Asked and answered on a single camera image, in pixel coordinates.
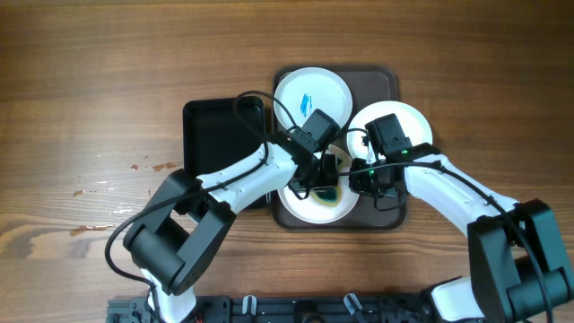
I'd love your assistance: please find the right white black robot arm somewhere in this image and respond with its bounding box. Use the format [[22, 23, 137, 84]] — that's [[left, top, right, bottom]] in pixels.
[[347, 148, 573, 322]]

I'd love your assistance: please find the brown serving tray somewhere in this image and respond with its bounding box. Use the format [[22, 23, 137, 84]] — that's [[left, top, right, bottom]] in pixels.
[[269, 65, 408, 232]]

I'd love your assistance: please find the teal and yellow sponge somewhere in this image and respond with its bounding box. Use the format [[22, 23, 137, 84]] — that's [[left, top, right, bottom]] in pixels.
[[310, 153, 343, 206]]

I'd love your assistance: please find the black plastic water tray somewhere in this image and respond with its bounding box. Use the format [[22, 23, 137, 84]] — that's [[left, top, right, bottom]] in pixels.
[[182, 96, 265, 178]]

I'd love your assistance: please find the white plate blue stain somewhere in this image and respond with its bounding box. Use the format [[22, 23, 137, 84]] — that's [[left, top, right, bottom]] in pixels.
[[346, 100, 433, 162]]

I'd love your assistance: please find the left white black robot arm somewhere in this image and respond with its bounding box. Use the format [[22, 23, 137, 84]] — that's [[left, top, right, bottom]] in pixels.
[[123, 139, 327, 322]]

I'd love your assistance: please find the far plate with blue stain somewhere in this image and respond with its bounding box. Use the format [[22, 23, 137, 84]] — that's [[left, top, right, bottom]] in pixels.
[[274, 67, 352, 128]]

